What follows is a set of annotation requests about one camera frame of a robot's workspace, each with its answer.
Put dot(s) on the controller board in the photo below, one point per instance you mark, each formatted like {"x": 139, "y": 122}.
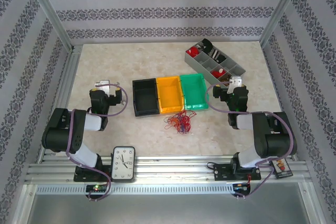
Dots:
{"x": 96, "y": 187}
{"x": 241, "y": 186}

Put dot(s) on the right controller board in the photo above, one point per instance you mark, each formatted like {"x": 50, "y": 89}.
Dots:
{"x": 241, "y": 186}

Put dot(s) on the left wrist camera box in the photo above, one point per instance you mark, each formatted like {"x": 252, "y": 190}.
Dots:
{"x": 103, "y": 83}

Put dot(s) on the red sock ball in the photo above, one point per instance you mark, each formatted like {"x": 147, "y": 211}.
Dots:
{"x": 193, "y": 51}

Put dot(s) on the aluminium mounting rail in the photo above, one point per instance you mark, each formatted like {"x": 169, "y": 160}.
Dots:
{"x": 170, "y": 166}

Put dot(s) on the black emergency stop box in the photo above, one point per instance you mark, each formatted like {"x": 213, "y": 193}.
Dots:
{"x": 282, "y": 169}

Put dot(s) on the black framed analog clock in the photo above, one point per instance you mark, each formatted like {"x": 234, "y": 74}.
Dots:
{"x": 123, "y": 165}

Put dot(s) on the black plastic bin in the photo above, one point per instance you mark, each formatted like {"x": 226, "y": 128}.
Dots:
{"x": 145, "y": 98}

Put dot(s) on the aluminium frame post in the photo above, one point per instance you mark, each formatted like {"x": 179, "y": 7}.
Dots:
{"x": 281, "y": 11}
{"x": 51, "y": 11}

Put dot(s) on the left aluminium frame post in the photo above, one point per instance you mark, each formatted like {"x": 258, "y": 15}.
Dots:
{"x": 51, "y": 11}

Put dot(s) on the black white striped sock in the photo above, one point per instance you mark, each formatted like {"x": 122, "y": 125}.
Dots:
{"x": 216, "y": 54}

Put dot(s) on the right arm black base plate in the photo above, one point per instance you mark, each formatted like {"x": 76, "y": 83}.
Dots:
{"x": 223, "y": 172}

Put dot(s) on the yellow plastic bin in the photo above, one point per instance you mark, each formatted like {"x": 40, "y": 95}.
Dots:
{"x": 170, "y": 94}

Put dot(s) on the red and white sock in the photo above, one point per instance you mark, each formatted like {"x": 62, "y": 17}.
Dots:
{"x": 219, "y": 72}

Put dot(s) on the grey divided organiser tray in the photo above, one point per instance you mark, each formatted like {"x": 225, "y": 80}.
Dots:
{"x": 210, "y": 64}

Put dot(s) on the right aluminium frame post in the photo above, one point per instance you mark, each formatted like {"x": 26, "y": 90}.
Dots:
{"x": 281, "y": 11}

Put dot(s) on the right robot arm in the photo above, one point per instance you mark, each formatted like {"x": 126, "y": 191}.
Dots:
{"x": 278, "y": 140}

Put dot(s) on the left controller board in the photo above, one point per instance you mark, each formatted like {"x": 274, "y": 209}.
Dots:
{"x": 96, "y": 187}

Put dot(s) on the brown sock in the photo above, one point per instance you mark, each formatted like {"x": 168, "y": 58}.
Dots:
{"x": 225, "y": 79}

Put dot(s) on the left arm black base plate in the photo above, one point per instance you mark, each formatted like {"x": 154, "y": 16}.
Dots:
{"x": 84, "y": 174}

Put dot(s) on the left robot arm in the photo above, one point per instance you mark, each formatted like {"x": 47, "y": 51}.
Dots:
{"x": 56, "y": 129}

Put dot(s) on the green plastic bin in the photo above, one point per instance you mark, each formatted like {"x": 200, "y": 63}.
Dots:
{"x": 193, "y": 91}

